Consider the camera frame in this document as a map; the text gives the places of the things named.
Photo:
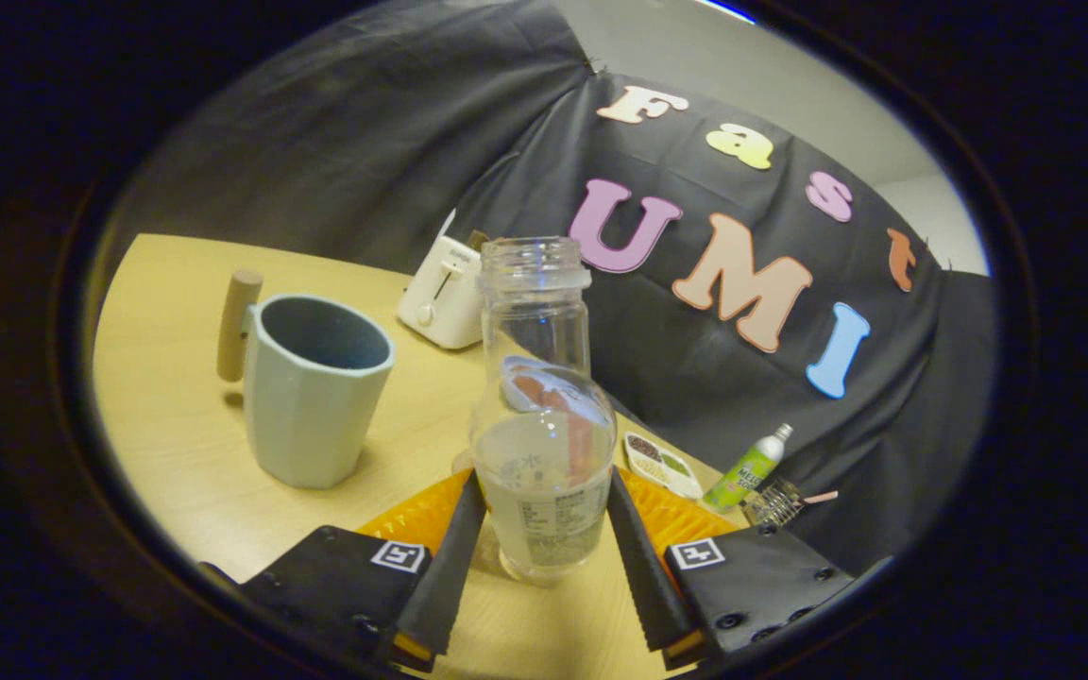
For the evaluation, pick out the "brown toast slices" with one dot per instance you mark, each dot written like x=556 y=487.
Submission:
x=478 y=241

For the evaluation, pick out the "white divided grain tray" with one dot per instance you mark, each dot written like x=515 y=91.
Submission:
x=662 y=465

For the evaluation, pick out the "thin white stick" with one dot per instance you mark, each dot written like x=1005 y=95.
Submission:
x=447 y=224

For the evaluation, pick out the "green soda bottle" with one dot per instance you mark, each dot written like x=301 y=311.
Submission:
x=742 y=472

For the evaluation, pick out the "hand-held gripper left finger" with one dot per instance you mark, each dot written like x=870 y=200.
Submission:
x=445 y=586

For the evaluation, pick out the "brown food pieces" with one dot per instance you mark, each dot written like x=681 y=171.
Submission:
x=539 y=392

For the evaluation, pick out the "blue plate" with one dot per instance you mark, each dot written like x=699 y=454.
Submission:
x=523 y=370

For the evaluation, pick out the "white toaster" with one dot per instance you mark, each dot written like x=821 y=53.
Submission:
x=445 y=307

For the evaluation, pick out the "clear glass juice bottle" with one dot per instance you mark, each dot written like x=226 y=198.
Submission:
x=549 y=519

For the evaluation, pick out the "black backdrop cloth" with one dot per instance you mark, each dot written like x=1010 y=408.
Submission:
x=365 y=142

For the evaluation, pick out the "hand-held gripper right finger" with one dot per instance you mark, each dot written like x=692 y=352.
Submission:
x=643 y=586

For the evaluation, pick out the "wooden table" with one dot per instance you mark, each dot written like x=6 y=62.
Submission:
x=176 y=453

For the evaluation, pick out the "round printed coaster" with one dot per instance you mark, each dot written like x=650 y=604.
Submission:
x=461 y=464

